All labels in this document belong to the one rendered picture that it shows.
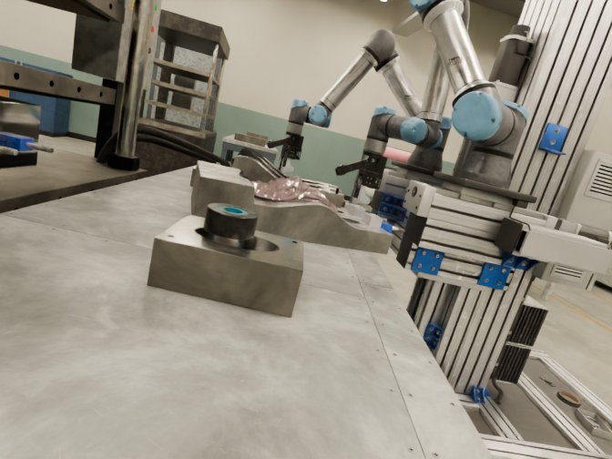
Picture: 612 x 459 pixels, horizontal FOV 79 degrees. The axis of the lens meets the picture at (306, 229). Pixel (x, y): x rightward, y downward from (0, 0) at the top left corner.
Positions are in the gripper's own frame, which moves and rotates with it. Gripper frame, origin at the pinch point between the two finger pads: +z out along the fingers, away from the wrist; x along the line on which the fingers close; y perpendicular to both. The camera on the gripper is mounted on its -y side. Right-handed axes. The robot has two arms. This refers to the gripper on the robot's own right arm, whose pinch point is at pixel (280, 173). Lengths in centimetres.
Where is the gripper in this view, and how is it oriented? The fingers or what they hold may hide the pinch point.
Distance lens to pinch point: 182.9
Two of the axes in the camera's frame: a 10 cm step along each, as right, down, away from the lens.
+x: -2.3, -2.9, 9.3
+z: -2.4, 9.4, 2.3
